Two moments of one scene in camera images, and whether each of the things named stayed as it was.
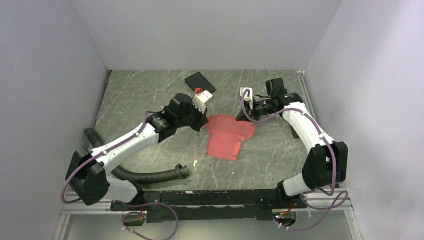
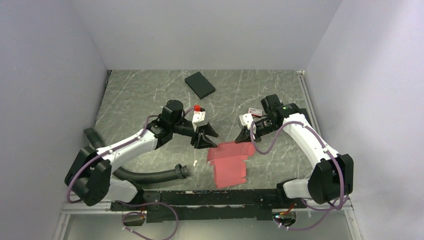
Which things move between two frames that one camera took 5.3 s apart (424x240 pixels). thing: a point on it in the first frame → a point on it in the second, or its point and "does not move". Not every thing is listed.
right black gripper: x=242 y=116 → x=244 y=136
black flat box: x=197 y=80 does not move
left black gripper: x=202 y=119 → x=201 y=142
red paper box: x=225 y=133 → x=228 y=159
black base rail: x=173 y=205 does not move
